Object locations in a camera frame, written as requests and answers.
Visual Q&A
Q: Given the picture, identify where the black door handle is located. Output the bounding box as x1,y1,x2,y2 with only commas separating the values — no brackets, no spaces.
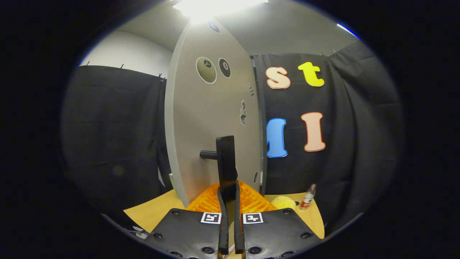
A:
200,136,238,202

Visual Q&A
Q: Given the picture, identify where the beige shoe cabinet door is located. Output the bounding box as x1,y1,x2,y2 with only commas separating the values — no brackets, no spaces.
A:
165,16,265,209

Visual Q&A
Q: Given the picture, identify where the black backdrop cloth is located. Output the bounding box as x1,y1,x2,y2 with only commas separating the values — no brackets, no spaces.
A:
61,40,405,234

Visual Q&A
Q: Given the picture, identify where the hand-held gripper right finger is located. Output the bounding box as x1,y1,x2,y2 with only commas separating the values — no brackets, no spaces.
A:
234,180,320,259

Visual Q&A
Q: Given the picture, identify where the large ceiling light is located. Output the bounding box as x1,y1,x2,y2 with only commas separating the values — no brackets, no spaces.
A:
172,0,270,20

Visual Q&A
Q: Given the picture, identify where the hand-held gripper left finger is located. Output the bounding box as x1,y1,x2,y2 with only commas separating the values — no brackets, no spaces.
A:
144,180,229,259

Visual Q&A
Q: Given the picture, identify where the narrow ceiling light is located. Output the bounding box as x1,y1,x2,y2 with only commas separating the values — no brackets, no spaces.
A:
337,23,360,39

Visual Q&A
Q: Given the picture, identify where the clear plastic bottle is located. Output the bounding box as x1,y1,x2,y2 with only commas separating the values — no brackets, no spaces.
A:
300,184,317,210

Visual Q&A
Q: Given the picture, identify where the yellow plush toy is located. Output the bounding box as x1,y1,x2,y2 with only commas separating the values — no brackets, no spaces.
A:
270,195,298,211

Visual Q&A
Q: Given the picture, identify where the blue white printed sheet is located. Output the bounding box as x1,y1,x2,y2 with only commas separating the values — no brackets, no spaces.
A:
129,226,150,240

